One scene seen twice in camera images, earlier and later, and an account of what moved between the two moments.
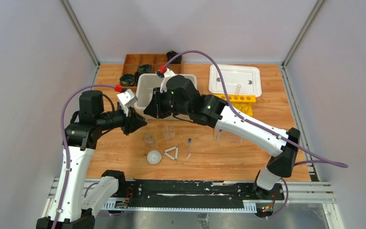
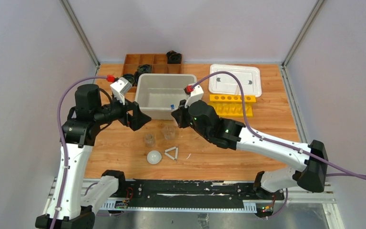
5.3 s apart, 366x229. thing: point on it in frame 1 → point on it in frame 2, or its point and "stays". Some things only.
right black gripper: x=155 y=109 → x=180 y=114
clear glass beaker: x=169 y=132 stays
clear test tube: x=238 y=87 stays
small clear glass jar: x=149 y=140 stays
